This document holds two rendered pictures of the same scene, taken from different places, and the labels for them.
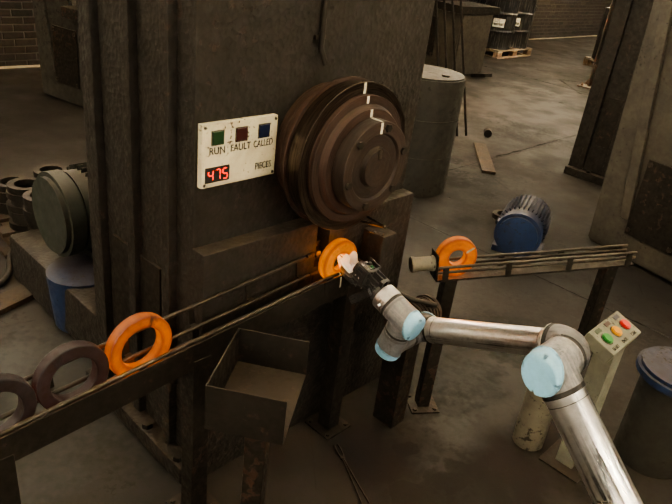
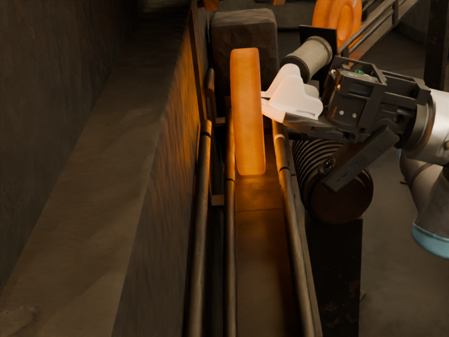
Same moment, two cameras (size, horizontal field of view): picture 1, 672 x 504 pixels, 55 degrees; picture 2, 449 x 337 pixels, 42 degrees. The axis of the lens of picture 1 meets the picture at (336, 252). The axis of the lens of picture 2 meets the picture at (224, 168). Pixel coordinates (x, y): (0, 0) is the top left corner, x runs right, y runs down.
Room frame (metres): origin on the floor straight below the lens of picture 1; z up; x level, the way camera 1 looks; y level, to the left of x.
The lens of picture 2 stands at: (1.44, 0.42, 1.04)
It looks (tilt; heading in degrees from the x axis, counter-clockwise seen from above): 30 degrees down; 322
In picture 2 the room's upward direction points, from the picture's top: 6 degrees counter-clockwise
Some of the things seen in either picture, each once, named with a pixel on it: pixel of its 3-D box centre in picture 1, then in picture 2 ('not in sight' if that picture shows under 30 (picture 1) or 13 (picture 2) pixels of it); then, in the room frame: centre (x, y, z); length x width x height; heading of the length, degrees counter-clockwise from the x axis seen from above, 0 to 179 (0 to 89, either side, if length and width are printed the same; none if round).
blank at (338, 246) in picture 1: (337, 260); (248, 111); (1.94, -0.01, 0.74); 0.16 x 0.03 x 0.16; 137
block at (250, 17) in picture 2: (375, 258); (244, 90); (2.09, -0.15, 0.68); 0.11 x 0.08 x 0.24; 48
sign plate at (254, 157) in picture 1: (238, 150); not in sight; (1.73, 0.31, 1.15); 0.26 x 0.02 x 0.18; 138
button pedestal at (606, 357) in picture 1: (591, 397); not in sight; (1.93, -1.00, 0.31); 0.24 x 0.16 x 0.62; 138
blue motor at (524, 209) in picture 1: (524, 224); not in sight; (3.87, -1.19, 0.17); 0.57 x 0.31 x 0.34; 158
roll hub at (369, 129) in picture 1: (371, 165); not in sight; (1.84, -0.07, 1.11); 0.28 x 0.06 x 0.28; 138
